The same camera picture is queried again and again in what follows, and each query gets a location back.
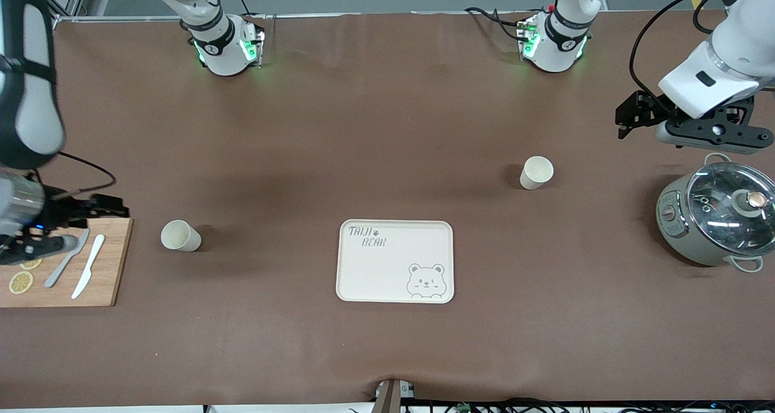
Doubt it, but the aluminium frame profile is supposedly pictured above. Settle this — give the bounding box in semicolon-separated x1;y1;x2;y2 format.
36;0;91;32

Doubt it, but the grey plastic knife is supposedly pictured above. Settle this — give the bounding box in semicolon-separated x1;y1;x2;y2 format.
44;228;90;289

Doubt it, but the bamboo cutting board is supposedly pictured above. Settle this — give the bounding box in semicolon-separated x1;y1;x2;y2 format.
0;218;133;308

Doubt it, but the metal table edge bracket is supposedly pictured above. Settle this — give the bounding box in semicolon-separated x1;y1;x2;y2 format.
372;378;417;413

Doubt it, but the cream bear print tray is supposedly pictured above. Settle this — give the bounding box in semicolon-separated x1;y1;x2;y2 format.
336;219;454;304

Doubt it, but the black left base cable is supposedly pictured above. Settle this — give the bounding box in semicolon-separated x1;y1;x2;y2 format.
464;6;529;42

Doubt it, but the glass pot lid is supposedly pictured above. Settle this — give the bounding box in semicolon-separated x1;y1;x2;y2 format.
686;162;775;257

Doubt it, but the white IKEA cup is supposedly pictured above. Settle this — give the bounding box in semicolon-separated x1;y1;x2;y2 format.
519;156;555;191
160;220;202;253

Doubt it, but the white plastic knife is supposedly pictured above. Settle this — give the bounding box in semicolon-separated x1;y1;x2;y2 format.
71;234;106;299

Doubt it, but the grey-green electric pot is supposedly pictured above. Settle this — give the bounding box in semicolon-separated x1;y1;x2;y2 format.
656;153;775;273

